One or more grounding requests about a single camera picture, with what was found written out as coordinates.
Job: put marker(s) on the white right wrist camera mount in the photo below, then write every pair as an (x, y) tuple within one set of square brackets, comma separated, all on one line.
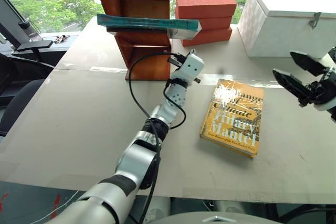
[(324, 107)]

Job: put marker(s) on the teal book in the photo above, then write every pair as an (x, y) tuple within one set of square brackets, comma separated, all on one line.
[(147, 22)]

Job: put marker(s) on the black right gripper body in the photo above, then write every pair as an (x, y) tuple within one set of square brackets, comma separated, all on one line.
[(321, 91)]

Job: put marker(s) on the large red brick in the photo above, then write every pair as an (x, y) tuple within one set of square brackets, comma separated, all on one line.
[(206, 2)]

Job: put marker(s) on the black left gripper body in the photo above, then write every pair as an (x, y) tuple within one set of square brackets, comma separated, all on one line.
[(197, 79)]

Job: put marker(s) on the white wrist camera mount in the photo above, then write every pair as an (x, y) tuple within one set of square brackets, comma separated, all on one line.
[(324, 107), (193, 66)]

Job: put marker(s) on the thin red brick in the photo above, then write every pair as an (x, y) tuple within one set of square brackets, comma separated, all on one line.
[(218, 23)]

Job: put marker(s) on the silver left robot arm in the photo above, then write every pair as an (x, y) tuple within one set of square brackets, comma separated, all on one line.
[(136, 161)]

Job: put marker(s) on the white wooden box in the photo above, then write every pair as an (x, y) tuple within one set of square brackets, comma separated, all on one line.
[(283, 19)]

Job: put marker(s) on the grey rounded robot body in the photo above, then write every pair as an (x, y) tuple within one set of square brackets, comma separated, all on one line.
[(215, 218)]

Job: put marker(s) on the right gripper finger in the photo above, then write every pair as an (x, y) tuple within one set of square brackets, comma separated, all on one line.
[(291, 83), (308, 62)]

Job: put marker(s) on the small debris on windowsill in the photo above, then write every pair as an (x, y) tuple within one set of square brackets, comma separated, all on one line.
[(61, 38)]

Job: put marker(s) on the wooden bookshelf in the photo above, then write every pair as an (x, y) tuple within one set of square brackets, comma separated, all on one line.
[(143, 3)]

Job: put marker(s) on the metal box latch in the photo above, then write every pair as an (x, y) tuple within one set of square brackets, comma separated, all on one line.
[(314, 20)]

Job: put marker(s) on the yellow paperback book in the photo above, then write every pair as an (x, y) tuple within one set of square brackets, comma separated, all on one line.
[(233, 121)]

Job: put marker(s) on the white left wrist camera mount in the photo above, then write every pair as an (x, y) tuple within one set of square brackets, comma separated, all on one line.
[(193, 66)]

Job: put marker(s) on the black office chair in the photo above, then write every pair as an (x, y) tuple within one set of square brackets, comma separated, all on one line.
[(18, 98)]

